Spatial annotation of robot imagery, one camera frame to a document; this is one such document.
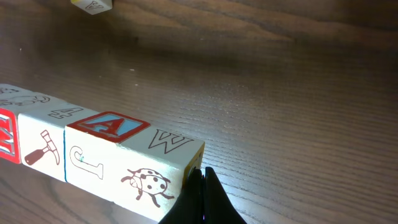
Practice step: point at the white block green N side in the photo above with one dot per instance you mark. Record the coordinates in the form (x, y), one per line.
(41, 135)

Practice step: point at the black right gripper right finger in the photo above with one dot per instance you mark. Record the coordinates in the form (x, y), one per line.
(217, 207)

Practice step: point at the red letter M block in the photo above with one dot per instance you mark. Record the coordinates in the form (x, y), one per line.
(14, 101)

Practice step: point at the white block airplane picture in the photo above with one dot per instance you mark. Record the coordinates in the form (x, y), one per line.
(151, 169)

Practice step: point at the wooden block yellow trim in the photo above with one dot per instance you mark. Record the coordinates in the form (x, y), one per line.
(93, 6)

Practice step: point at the white block cane picture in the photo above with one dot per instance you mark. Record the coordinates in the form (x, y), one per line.
(92, 153)

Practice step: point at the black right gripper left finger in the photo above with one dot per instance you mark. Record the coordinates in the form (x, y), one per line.
(188, 207)

